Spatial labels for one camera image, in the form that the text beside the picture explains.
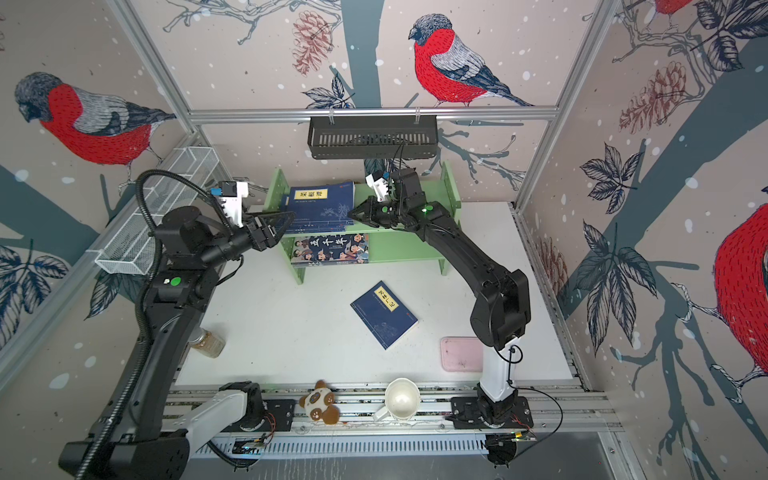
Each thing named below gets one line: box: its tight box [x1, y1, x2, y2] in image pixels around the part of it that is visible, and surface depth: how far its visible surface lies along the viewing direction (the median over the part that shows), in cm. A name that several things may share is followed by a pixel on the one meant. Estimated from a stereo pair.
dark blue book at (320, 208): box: [282, 182, 355, 234], surface depth 81 cm
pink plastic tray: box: [440, 336, 484, 373], surface depth 82 cm
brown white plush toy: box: [299, 380, 340, 424], surface depth 74 cm
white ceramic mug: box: [373, 377, 421, 421], surface depth 75 cm
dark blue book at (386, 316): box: [350, 280, 419, 350], surface depth 92 cm
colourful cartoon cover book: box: [291, 233, 369, 265], surface depth 92 cm
